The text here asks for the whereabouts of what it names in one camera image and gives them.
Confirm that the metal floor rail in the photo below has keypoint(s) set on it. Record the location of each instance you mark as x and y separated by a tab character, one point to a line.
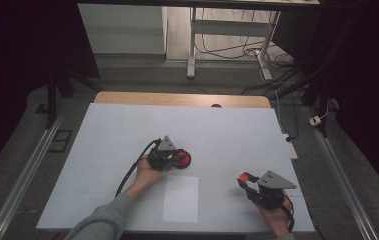
340	173
27	170

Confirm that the person's right hand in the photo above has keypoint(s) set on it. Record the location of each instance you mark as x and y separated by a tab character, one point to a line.
277	220

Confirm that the grey cabinet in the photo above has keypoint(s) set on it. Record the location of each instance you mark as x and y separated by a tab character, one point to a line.
123	30

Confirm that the black stand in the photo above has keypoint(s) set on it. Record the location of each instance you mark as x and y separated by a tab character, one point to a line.
51	96
323	100

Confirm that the white table mat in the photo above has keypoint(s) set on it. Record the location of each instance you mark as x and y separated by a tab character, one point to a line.
177	123

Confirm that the white power strip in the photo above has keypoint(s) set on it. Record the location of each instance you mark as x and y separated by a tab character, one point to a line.
291	148

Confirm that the person's left hand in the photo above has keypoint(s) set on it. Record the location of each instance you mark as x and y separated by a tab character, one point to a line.
147	175

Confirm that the black floor socket plate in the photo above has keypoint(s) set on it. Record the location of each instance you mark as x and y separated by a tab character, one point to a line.
60	140

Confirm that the white paper sheet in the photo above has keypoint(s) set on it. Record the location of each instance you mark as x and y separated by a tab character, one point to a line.
181	200

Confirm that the dark curtain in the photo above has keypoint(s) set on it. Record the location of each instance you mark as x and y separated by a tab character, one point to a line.
17	66
363	83

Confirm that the white metal desk frame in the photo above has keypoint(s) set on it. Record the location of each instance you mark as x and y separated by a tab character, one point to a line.
230	27

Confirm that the round red ink pad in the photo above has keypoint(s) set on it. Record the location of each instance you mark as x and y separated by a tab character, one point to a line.
185	160

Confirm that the wooden table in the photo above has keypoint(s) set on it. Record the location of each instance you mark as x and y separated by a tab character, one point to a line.
163	99

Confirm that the orange stamp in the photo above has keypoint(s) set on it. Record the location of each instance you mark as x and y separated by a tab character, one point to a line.
243	177

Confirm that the small white adapter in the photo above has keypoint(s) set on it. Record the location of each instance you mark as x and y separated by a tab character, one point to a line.
315	120

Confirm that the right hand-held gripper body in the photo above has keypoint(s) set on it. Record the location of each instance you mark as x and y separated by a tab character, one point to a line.
267	198

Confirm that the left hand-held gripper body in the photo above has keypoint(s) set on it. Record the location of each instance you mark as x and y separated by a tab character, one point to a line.
162	160

